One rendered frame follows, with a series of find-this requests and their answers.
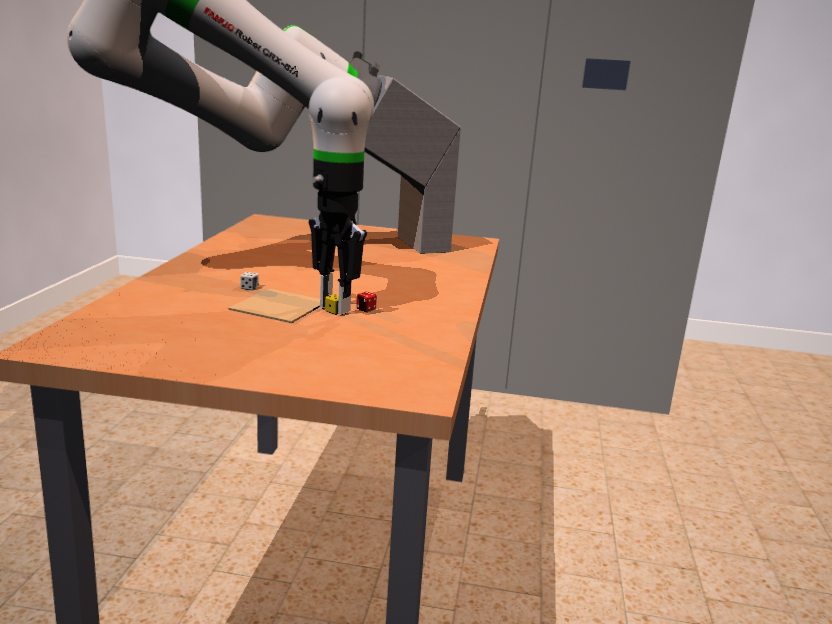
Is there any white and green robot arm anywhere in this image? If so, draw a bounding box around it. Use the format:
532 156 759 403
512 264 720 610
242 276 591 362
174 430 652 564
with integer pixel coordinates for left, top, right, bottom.
67 0 382 195

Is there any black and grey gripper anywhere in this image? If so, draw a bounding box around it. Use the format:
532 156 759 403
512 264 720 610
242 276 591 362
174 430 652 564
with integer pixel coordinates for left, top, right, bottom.
308 191 367 314

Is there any yellow die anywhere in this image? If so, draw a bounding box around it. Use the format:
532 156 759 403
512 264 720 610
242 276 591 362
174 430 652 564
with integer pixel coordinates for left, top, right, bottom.
325 294 339 314

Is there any dark red die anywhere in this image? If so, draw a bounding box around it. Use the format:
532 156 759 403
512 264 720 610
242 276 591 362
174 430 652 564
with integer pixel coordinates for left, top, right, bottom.
356 291 377 312

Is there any tan flat mat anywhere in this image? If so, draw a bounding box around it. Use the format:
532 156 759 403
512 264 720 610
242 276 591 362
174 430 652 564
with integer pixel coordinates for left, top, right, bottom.
228 289 320 323

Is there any white die with black pips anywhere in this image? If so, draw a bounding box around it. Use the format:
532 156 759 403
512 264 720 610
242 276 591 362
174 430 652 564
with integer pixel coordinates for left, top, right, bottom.
240 272 259 290

